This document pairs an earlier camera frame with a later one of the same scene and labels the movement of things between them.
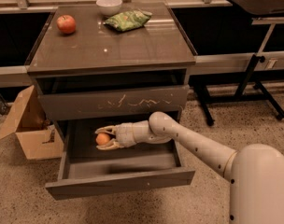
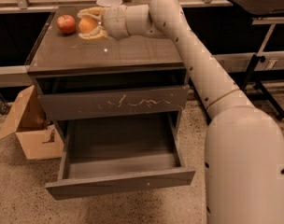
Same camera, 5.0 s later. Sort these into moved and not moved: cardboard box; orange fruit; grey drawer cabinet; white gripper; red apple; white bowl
Moved: white gripper; orange fruit
Not moved: grey drawer cabinet; red apple; cardboard box; white bowl
